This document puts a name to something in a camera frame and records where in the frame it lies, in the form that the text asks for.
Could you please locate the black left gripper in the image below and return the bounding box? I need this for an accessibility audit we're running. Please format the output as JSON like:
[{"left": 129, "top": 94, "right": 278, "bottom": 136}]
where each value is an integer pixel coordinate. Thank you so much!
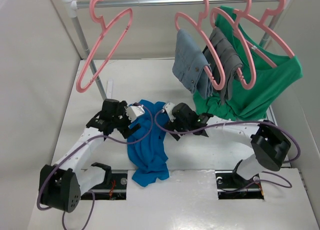
[{"left": 112, "top": 102, "right": 140, "bottom": 138}]

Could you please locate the blue t shirt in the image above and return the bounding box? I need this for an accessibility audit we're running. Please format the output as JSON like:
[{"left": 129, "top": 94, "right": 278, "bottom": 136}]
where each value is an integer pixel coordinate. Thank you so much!
[{"left": 127, "top": 99, "right": 170, "bottom": 187}]

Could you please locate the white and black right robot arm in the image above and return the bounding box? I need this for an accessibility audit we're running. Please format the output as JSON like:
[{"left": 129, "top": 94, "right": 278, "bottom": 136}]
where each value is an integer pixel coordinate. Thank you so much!
[{"left": 161, "top": 103, "right": 291, "bottom": 192}]

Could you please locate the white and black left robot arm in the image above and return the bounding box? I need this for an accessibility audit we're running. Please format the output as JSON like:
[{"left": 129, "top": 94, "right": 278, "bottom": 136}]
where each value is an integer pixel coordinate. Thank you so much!
[{"left": 36, "top": 99, "right": 145, "bottom": 212}]

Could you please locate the green t shirt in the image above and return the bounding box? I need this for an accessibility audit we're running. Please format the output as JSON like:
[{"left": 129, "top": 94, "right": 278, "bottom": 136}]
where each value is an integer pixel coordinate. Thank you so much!
[{"left": 192, "top": 6, "right": 304, "bottom": 122}]

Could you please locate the pink hanger with denim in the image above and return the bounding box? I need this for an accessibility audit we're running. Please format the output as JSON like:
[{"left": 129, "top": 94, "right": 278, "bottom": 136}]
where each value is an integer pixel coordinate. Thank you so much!
[{"left": 174, "top": 0, "right": 227, "bottom": 91}]

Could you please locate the pink hanger with grey cloth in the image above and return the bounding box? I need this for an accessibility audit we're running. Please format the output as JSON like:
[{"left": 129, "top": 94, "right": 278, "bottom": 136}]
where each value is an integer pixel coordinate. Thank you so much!
[{"left": 209, "top": 0, "right": 257, "bottom": 90}]

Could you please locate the pink hanger with green shirt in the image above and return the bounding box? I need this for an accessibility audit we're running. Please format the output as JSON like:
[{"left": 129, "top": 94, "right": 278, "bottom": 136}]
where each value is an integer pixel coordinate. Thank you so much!
[{"left": 233, "top": 0, "right": 295, "bottom": 58}]

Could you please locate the folded blue denim garment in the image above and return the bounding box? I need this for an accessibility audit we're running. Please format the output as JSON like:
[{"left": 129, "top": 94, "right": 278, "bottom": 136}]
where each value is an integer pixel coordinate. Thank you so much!
[{"left": 172, "top": 29, "right": 213, "bottom": 99}]

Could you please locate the folded grey garment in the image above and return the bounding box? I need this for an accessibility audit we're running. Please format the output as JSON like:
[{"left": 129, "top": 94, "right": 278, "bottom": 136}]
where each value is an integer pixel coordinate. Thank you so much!
[{"left": 209, "top": 27, "right": 243, "bottom": 105}]

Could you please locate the metal clothes rack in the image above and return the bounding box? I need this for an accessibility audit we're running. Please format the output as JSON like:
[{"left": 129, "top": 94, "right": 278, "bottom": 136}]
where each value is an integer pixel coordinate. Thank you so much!
[{"left": 61, "top": 0, "right": 276, "bottom": 100}]

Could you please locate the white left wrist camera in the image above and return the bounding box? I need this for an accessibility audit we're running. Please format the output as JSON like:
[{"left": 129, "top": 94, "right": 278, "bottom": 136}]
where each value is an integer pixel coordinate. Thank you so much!
[{"left": 125, "top": 105, "right": 145, "bottom": 122}]

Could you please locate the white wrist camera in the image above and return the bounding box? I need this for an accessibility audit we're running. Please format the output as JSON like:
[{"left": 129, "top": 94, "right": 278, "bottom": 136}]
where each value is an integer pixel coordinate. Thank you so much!
[
  {"left": 162, "top": 102, "right": 176, "bottom": 122},
  {"left": 125, "top": 105, "right": 145, "bottom": 122}
]

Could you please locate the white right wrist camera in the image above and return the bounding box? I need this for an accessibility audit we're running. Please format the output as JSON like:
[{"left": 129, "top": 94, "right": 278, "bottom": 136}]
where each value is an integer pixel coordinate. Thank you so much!
[{"left": 162, "top": 102, "right": 176, "bottom": 122}]

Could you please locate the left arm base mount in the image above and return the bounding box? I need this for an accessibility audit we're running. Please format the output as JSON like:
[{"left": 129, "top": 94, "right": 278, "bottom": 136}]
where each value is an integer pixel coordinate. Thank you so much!
[{"left": 91, "top": 172, "right": 128, "bottom": 200}]

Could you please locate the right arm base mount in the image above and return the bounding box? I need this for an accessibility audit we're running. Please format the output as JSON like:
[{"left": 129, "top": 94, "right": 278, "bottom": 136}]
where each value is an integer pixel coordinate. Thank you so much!
[{"left": 215, "top": 170, "right": 264, "bottom": 200}]

